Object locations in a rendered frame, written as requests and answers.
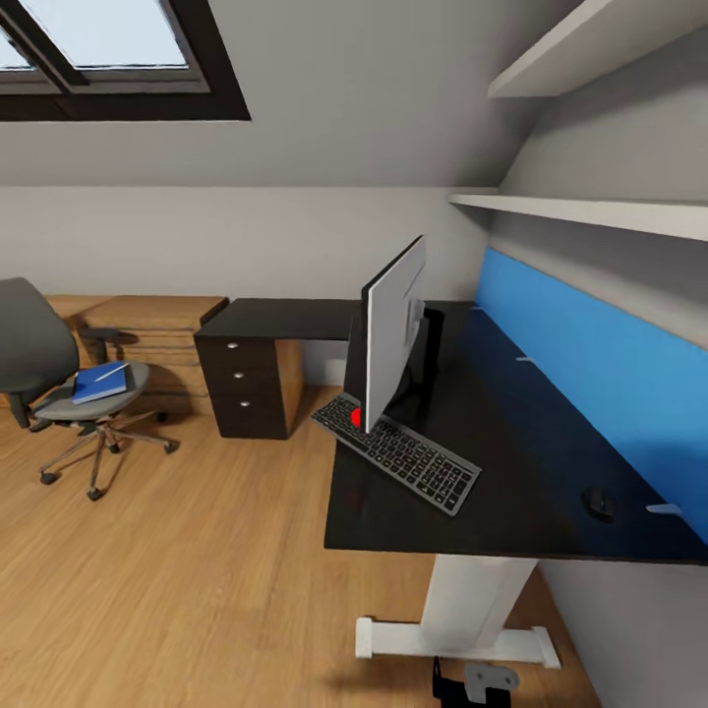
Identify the monitor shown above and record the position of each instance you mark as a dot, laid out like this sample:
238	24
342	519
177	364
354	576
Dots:
391	312

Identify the folder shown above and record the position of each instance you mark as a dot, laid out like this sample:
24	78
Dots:
99	382

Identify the mouse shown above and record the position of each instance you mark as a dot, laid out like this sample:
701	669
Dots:
601	499

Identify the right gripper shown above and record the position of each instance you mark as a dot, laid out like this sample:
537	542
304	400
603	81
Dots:
453	695

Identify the swivel chair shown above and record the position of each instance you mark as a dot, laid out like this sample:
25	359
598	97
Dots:
39	357

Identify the keyboard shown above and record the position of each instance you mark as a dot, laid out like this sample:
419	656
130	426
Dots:
432	471

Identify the room divider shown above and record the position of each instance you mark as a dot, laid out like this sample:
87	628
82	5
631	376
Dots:
642	387

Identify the fixed window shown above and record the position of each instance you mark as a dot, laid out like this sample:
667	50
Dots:
115	60

